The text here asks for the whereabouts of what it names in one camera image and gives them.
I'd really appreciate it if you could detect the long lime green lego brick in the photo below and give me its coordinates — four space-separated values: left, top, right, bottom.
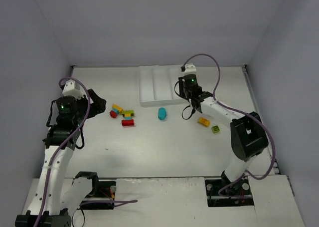
122 110 134 116

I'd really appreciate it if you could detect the teal rounded lego brick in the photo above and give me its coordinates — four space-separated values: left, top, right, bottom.
158 107 167 121

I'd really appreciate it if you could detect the yellow curved lego brick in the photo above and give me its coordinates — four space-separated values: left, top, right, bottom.
197 117 210 127

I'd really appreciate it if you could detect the lime green small lego brick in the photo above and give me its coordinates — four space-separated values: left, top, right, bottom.
211 125 220 134

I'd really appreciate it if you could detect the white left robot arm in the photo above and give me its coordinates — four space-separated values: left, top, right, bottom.
15 87 107 227

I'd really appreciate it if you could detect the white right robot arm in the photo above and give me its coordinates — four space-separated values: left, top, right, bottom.
176 74 269 185

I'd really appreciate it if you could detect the long yellow lego brick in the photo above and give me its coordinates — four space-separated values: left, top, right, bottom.
112 104 123 112

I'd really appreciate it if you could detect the small teal lego brick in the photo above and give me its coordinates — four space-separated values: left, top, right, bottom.
112 108 119 115

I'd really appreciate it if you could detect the small red lego brick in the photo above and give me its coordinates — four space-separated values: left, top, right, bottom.
109 110 118 118

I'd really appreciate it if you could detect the white divided sorting tray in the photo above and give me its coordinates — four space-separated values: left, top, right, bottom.
138 65 184 107

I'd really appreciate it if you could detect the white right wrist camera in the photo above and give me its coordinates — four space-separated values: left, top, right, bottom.
183 63 196 75

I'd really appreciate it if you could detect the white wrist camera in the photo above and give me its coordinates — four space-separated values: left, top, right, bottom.
62 79 83 100
183 63 196 75

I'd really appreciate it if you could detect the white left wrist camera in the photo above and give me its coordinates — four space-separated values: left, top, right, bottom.
62 79 83 100

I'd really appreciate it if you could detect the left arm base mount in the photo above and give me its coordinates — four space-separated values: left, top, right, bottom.
74 171 116 210

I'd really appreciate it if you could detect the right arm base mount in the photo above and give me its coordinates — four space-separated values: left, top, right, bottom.
205 177 254 208

